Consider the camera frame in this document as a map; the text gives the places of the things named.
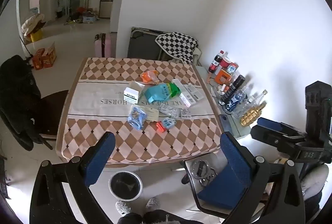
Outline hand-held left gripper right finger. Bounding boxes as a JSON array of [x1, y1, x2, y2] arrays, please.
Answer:
[[220, 131, 306, 224]]

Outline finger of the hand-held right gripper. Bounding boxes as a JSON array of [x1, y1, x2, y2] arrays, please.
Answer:
[[250, 124, 299, 157], [258, 117, 308, 137]]

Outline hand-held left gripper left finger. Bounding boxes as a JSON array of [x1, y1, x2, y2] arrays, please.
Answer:
[[30, 131, 116, 224]]

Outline round black waste bin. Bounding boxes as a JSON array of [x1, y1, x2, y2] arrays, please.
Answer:
[[108, 171, 144, 202]]

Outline large silver blister pack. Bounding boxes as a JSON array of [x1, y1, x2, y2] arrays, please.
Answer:
[[158, 105, 181, 119]]

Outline person's right forearm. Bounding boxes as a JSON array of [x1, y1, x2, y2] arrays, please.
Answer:
[[301, 163, 331, 214]]

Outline gold bottle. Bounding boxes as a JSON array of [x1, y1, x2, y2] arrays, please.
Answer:
[[240, 101, 267, 126]]

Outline grey side table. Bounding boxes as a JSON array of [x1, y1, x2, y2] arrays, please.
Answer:
[[197, 65, 260, 140]]

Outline clear glass bottle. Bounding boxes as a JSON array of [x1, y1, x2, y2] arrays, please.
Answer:
[[244, 89, 268, 110]]

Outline dark phone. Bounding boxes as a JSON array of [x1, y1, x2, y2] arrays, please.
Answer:
[[218, 114, 232, 131]]

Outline blue drink can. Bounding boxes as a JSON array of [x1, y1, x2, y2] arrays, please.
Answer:
[[224, 91, 247, 113]]

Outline blue seat chair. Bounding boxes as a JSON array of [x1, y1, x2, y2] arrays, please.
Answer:
[[182, 158, 275, 215]]

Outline round metal lid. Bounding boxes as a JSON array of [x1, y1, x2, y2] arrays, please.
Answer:
[[190, 159, 212, 178]]

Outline black spray can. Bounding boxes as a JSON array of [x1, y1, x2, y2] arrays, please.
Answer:
[[218, 75, 245, 105]]

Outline grey fuzzy slipper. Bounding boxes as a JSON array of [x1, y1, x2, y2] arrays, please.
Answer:
[[115, 199, 131, 215], [145, 197, 162, 210]]

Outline brown checkered tablecloth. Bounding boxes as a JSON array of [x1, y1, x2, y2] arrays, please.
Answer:
[[56, 57, 224, 164]]

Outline blue white packet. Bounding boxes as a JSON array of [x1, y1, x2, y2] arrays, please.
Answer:
[[127, 105, 148, 131]]

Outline dark wooden chair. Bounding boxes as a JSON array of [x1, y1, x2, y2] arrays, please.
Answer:
[[38, 89, 70, 150]]

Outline beige paper card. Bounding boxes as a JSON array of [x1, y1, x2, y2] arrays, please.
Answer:
[[141, 109, 159, 122]]

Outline long white pink box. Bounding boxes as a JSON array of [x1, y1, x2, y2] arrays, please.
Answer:
[[171, 78, 199, 108]]

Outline white open cardboard box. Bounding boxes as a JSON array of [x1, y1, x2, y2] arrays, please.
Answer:
[[123, 81, 146, 105]]

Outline small blue packet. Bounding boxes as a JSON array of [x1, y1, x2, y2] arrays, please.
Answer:
[[162, 118, 176, 129]]

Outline grey white flat box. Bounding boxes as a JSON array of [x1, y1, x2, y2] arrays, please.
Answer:
[[185, 83, 204, 102]]

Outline cola bottle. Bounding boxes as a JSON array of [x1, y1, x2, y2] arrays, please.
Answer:
[[209, 50, 225, 73]]

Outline teal plastic bag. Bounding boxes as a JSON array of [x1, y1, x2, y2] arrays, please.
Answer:
[[144, 83, 173, 104]]

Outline green packet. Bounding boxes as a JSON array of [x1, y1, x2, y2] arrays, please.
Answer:
[[166, 82, 181, 97]]

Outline orange plastic bag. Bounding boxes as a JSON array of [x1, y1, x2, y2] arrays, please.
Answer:
[[141, 71, 160, 84]]

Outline black coat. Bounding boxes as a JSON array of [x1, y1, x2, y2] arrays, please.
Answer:
[[0, 55, 42, 150]]

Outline pink suitcase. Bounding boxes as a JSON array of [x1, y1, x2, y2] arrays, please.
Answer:
[[94, 32, 112, 58]]

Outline orange cardboard box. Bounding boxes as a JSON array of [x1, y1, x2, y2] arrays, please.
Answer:
[[41, 43, 57, 68], [32, 48, 44, 69]]

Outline black white checkered blanket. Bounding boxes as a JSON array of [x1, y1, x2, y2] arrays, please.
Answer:
[[155, 32, 199, 64]]

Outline dark grey folding cot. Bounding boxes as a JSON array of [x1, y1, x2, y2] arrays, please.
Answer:
[[127, 27, 169, 61]]

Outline pile of floor clutter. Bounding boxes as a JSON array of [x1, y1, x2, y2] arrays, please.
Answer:
[[63, 8, 100, 25]]

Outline white cabinet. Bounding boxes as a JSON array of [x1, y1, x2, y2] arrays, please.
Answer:
[[110, 0, 122, 33]]

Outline white cloth pile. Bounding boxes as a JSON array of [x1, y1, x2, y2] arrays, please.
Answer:
[[21, 13, 46, 35]]

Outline metal ring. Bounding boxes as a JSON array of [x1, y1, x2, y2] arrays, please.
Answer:
[[200, 167, 218, 185]]

